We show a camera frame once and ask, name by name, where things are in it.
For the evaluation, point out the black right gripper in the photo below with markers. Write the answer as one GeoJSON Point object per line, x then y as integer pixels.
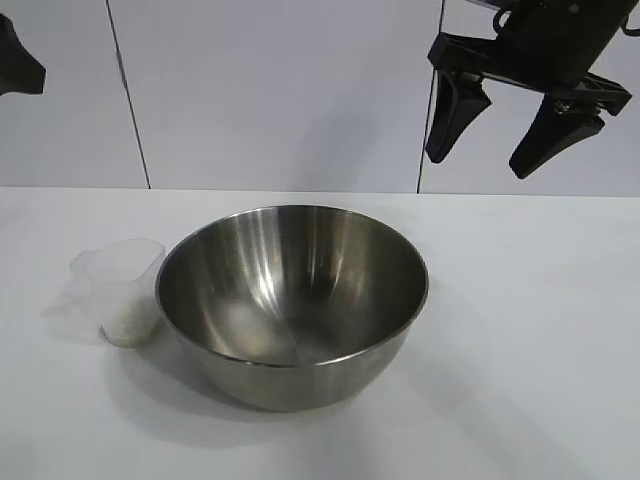
{"type": "Point", "coordinates": [550, 45]}

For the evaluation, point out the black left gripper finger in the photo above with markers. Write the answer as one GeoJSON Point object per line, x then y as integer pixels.
{"type": "Point", "coordinates": [17, 70]}

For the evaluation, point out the clear plastic measuring cup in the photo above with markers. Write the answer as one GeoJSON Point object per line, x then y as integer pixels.
{"type": "Point", "coordinates": [130, 260]}

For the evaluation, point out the white uncooked rice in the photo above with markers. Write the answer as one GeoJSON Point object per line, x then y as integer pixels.
{"type": "Point", "coordinates": [127, 325]}

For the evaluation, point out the stainless steel mixing bowl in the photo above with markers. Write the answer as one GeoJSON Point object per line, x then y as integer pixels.
{"type": "Point", "coordinates": [300, 380]}

